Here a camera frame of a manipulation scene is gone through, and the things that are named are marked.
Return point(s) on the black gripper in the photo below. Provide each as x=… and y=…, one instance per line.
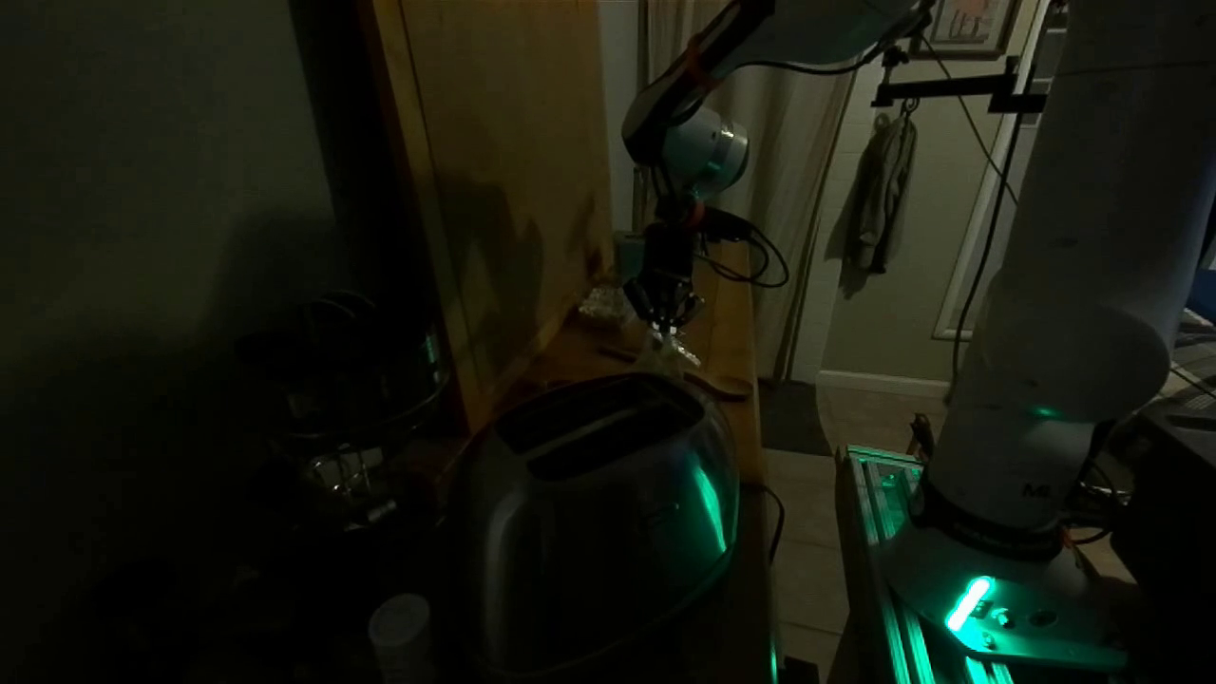
x=668, y=271

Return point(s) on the clear plastic packet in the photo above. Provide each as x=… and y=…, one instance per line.
x=673, y=340

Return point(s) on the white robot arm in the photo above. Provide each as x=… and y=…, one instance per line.
x=1077, y=317

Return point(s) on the wooden cabinet panel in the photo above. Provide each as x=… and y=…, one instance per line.
x=505, y=153

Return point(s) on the hanging grey cloth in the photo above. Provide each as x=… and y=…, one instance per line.
x=880, y=202

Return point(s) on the silver toaster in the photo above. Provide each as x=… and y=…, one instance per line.
x=594, y=518

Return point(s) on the pale interior door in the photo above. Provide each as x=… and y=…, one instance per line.
x=935, y=290

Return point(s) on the dark cooking pots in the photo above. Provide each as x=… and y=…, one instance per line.
x=345, y=394

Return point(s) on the white plastic cup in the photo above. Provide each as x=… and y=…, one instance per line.
x=404, y=631

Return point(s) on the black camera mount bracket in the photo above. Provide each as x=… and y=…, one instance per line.
x=953, y=85

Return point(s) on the framed wall picture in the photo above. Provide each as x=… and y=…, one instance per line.
x=982, y=25

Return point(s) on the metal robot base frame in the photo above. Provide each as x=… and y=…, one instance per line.
x=1002, y=608

